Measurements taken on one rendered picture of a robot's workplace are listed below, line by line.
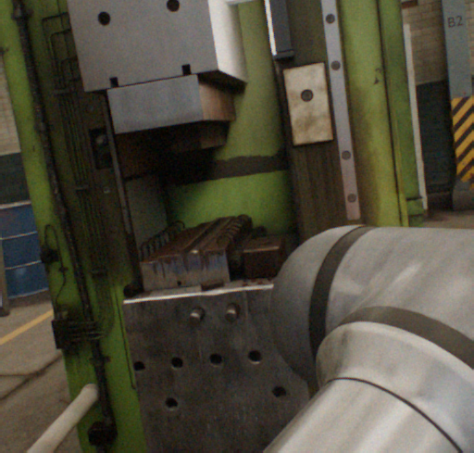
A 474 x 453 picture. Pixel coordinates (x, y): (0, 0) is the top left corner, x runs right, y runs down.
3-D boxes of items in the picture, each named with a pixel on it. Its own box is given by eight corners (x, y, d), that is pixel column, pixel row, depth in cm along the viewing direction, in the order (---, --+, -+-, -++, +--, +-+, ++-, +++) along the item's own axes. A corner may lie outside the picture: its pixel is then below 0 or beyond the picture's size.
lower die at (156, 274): (230, 282, 121) (224, 244, 120) (143, 291, 125) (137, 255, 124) (255, 241, 162) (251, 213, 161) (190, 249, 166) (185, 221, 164)
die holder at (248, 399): (324, 487, 119) (293, 283, 113) (154, 494, 126) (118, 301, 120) (325, 370, 173) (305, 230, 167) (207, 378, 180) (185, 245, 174)
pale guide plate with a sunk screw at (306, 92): (332, 139, 124) (323, 62, 122) (293, 145, 126) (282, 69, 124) (332, 139, 126) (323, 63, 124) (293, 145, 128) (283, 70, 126)
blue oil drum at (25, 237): (33, 297, 534) (14, 207, 522) (-18, 301, 552) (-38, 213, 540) (68, 279, 590) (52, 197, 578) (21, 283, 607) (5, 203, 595)
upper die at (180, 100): (204, 119, 116) (196, 73, 115) (115, 134, 120) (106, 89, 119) (236, 120, 157) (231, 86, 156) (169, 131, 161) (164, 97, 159)
